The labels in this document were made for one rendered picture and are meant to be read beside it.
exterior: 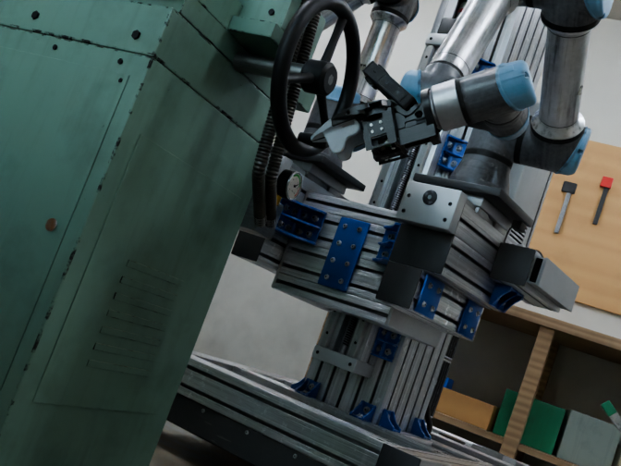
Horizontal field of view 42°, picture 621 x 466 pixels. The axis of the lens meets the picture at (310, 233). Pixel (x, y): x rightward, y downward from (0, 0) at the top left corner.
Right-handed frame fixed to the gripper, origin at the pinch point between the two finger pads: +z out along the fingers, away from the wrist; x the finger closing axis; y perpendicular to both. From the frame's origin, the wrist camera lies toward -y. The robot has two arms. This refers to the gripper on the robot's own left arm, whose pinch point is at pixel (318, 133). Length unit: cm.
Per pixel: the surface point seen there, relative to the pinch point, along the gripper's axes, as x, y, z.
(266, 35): -2.8, -19.9, 5.8
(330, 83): 4.3, -10.9, -2.2
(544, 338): 270, -2, -6
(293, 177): 28.4, -6.6, 16.2
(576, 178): 330, -96, -37
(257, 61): 2.2, -18.8, 10.3
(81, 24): -18.0, -24.0, 33.4
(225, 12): -4.8, -26.0, 12.2
